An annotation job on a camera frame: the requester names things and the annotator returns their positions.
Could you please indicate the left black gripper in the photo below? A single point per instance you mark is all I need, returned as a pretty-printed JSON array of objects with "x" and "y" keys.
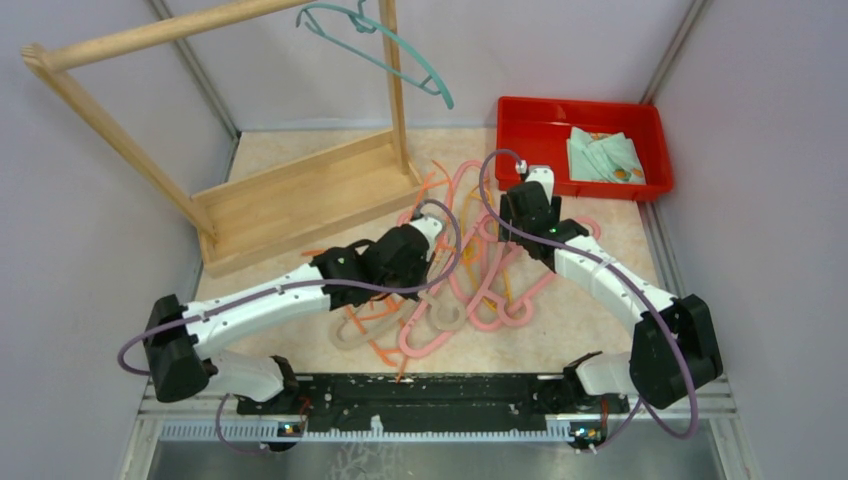
[{"x": 421, "y": 269}]

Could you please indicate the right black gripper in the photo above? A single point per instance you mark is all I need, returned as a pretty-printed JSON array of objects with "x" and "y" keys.
[{"x": 506, "y": 212}]

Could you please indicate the teal plastic hanger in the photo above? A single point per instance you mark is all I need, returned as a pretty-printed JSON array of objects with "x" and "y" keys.
[{"x": 400, "y": 60}]

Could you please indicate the orange plastic hanger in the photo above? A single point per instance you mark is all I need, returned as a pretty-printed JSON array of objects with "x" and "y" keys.
[
  {"x": 429, "y": 184},
  {"x": 357, "y": 330}
]

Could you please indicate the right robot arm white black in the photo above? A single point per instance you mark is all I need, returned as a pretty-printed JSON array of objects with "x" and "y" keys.
[{"x": 673, "y": 339}]

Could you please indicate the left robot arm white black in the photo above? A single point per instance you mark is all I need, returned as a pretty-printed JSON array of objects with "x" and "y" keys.
[{"x": 187, "y": 344}]

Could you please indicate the yellow thin hanger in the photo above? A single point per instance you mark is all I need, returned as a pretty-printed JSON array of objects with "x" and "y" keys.
[{"x": 476, "y": 253}]

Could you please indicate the pink plastic hanger front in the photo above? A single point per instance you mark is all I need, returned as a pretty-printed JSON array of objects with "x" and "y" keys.
[{"x": 459, "y": 298}]

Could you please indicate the pink plastic hanger back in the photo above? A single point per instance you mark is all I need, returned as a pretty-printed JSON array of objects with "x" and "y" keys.
[{"x": 464, "y": 177}]

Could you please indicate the beige plastic hanger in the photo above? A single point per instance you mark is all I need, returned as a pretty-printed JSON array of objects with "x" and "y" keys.
[{"x": 442, "y": 316}]

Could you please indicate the folded mint cloth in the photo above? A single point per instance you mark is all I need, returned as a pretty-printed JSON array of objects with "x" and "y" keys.
[{"x": 603, "y": 158}]

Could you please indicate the wooden hanger rack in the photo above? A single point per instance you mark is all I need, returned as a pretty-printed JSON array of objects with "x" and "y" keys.
[{"x": 282, "y": 208}]

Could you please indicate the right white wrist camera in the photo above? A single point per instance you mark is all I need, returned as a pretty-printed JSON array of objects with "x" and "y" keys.
[{"x": 542, "y": 174}]

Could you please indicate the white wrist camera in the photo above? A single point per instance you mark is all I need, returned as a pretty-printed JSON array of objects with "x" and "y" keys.
[
  {"x": 430, "y": 227},
  {"x": 542, "y": 174}
]

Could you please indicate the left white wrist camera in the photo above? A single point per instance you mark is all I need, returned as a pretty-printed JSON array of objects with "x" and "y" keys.
[{"x": 430, "y": 227}]

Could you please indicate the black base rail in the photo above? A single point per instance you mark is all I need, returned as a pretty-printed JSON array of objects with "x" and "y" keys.
[{"x": 450, "y": 403}]

